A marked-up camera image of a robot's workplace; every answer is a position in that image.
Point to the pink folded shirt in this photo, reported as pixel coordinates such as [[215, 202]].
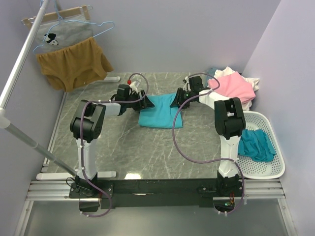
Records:
[[233, 85]]

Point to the aluminium rail frame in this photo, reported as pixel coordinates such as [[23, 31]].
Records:
[[59, 190]]

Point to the grey-blue folded shirt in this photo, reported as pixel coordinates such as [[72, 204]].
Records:
[[210, 73]]

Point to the black base beam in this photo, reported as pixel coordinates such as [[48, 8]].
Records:
[[155, 192]]

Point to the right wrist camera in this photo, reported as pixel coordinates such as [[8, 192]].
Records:
[[186, 86]]

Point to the grey panda shirt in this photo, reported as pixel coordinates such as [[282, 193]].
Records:
[[53, 36]]

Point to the turquoise polo shirt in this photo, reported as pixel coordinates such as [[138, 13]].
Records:
[[161, 115]]

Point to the white laundry basket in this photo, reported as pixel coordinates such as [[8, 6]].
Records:
[[261, 170]]

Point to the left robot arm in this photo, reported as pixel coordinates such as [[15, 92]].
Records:
[[87, 123]]

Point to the white clothes rack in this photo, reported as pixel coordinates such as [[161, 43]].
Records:
[[6, 125]]

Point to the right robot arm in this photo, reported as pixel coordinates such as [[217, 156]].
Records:
[[229, 124]]

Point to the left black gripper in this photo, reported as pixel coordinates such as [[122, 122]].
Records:
[[143, 101]]

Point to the cream white shirt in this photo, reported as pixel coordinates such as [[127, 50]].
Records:
[[254, 82]]

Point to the teal shirt in basket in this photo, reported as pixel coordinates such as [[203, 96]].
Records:
[[256, 145]]

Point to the brown mustard shirt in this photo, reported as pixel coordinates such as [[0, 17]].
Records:
[[75, 66]]

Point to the light blue wire hanger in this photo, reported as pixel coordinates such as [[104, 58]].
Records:
[[98, 29]]

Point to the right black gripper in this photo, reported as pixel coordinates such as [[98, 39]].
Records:
[[179, 96]]

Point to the wooden clip hanger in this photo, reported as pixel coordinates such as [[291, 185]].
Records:
[[66, 13]]

